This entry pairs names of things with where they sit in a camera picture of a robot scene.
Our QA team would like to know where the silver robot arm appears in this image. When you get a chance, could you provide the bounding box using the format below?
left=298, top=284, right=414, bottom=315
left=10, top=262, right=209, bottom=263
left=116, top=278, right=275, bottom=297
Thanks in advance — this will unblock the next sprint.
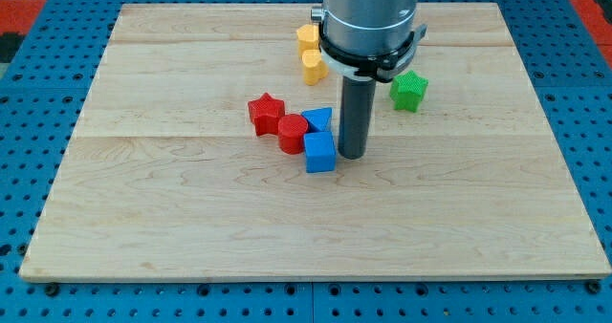
left=311, top=0, right=426, bottom=83

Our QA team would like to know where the blue cube block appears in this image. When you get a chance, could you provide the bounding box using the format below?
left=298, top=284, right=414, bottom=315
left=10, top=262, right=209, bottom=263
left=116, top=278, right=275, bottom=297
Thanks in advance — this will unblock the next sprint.
left=303, top=131, right=336, bottom=173

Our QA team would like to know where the red cylinder block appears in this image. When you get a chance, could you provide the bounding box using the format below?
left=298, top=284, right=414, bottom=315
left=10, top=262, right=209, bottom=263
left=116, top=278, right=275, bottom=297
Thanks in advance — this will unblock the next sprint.
left=277, top=114, right=309, bottom=155

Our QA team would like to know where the blue triangle block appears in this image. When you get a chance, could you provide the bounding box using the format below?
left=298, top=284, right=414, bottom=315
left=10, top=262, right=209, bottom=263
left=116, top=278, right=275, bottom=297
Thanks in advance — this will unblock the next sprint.
left=301, top=107, right=333, bottom=133

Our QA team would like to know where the red star block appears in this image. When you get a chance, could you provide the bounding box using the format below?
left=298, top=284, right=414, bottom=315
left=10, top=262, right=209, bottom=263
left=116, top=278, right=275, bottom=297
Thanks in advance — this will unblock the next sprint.
left=248, top=93, right=285, bottom=137

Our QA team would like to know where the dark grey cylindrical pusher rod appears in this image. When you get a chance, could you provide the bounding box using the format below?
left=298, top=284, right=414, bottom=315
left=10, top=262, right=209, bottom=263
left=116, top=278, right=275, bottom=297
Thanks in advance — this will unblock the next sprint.
left=339, top=76, right=376, bottom=160

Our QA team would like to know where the yellow heart block front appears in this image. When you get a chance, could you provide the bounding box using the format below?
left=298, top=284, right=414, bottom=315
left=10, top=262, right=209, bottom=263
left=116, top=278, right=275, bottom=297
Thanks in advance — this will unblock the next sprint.
left=301, top=50, right=329, bottom=86

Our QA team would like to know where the yellow block rear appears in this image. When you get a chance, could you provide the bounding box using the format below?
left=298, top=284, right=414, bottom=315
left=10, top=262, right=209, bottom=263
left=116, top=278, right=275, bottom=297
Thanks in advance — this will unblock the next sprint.
left=295, top=24, right=319, bottom=58

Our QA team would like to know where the green star block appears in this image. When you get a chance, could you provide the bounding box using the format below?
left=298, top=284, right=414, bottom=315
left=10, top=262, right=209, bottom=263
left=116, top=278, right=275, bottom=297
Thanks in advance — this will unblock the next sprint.
left=389, top=71, right=428, bottom=113

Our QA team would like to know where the wooden board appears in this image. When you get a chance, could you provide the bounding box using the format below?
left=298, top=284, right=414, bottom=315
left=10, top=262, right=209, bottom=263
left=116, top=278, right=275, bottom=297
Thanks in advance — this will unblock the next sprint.
left=20, top=3, right=611, bottom=283

